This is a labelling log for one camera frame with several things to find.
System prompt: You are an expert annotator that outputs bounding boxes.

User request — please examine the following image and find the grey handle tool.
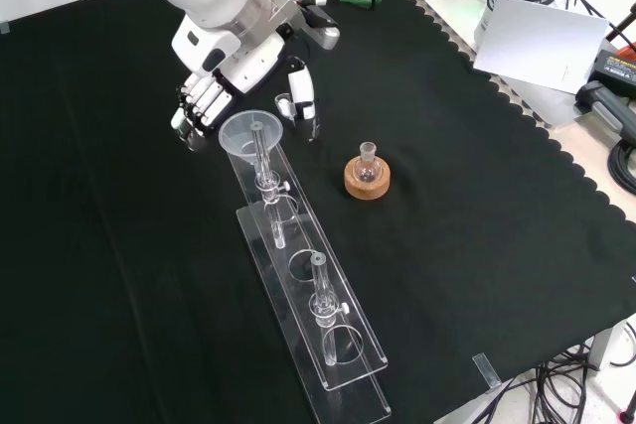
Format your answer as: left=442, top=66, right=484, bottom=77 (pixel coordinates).
left=574, top=79, right=636, bottom=145

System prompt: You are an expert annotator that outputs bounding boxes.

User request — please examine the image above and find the cork ring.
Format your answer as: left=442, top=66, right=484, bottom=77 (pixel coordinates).
left=344, top=155, right=392, bottom=201

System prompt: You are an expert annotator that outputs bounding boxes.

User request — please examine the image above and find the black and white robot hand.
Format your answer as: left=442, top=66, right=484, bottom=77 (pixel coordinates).
left=170, top=14, right=322, bottom=153

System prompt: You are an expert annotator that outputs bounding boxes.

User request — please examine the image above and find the grey table leg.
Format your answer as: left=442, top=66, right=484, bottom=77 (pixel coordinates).
left=588, top=318, right=630, bottom=371

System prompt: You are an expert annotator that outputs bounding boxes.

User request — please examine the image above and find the clear acrylic funnel stand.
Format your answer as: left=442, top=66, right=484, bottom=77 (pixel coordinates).
left=226, top=120, right=394, bottom=423

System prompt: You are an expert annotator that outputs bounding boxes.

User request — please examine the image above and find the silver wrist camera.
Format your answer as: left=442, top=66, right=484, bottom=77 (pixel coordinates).
left=296, top=4, right=343, bottom=52

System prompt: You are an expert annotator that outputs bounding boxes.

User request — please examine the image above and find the coiled black cable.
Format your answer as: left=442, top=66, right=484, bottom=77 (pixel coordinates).
left=607, top=137, right=636, bottom=197

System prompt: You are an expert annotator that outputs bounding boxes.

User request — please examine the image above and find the black floor cable bundle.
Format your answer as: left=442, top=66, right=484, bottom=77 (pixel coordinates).
left=484, top=322, right=636, bottom=424

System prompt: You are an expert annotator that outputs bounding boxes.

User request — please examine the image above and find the black and orange device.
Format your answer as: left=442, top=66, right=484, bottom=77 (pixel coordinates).
left=588, top=44, right=636, bottom=93

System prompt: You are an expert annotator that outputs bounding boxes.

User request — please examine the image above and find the thin black cable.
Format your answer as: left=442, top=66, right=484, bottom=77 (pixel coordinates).
left=558, top=0, right=636, bottom=46

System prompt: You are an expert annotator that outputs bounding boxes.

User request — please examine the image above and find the clear plastic funnel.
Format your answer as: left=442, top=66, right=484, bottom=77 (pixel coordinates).
left=218, top=111, right=285, bottom=173

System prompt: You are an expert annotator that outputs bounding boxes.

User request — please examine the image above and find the glass round-bottom flask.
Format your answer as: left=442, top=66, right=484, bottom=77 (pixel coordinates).
left=353, top=141, right=383, bottom=185

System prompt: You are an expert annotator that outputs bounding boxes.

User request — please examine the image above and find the white card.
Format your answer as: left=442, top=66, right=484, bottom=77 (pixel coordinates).
left=471, top=0, right=611, bottom=95

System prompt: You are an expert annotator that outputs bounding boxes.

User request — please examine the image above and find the black bench cloth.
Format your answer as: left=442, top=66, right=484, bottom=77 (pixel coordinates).
left=0, top=0, right=636, bottom=424

